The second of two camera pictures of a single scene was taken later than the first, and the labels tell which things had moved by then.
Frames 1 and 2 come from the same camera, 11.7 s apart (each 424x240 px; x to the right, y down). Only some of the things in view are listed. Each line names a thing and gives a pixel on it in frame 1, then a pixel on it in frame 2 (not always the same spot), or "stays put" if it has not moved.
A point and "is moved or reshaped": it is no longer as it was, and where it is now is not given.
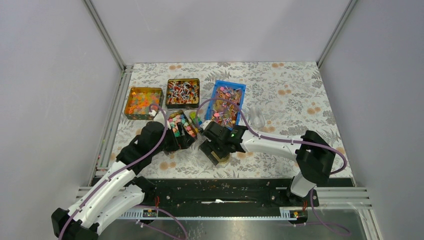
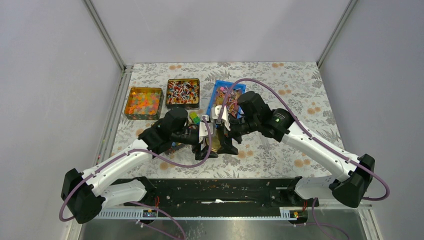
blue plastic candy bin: (224, 112) stays put
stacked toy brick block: (193, 116) stays put
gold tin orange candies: (139, 101) stays put
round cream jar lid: (222, 160) is moved or reshaped
